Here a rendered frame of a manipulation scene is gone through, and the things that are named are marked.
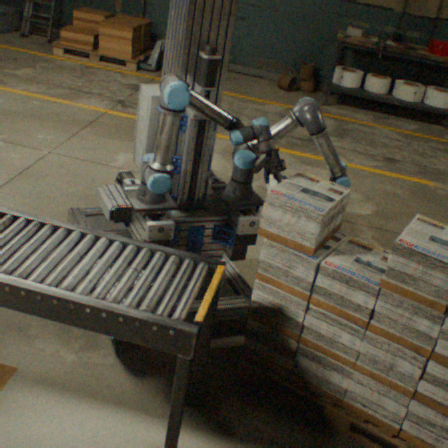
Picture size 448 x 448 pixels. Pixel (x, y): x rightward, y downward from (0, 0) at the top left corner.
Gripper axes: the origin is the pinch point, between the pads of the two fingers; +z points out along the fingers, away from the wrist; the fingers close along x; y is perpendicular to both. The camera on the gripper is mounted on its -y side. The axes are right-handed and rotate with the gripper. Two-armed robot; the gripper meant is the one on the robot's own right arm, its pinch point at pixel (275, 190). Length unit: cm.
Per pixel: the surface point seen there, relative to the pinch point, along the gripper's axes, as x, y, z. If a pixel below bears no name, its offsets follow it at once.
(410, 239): -13, 65, 28
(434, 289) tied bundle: -18, 72, 49
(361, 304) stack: -18, 39, 54
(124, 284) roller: -92, -22, 10
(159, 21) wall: 505, -421, -187
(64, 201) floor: 57, -217, -11
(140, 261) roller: -74, -28, 6
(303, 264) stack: -18.7, 15.5, 32.6
